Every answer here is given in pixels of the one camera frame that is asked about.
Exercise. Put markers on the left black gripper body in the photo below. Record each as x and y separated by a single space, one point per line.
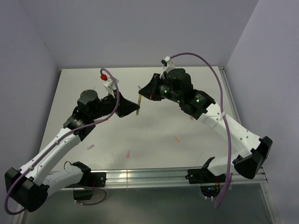
108 105

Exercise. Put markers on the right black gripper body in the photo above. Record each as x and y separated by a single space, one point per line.
165 92

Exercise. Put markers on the yellow highlighter pen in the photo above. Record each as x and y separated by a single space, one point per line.
139 104

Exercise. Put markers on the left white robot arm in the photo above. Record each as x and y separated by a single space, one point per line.
32 184

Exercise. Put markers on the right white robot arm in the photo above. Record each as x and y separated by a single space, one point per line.
251 149

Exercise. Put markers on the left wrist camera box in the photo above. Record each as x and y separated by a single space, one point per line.
109 85

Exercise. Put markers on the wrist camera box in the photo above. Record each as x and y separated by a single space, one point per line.
109 85
167 65

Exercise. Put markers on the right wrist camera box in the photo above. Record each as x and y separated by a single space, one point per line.
167 65

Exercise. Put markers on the aluminium right side rail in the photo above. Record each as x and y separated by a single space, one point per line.
229 93

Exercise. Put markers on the aluminium rail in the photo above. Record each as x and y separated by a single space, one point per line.
229 93
125 179

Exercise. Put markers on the aluminium front rail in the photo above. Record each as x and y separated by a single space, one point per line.
125 179

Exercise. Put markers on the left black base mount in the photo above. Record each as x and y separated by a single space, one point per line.
98 178

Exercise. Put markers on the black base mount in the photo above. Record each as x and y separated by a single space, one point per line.
98 178
209 183

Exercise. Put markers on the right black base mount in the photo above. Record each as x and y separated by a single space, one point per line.
209 183

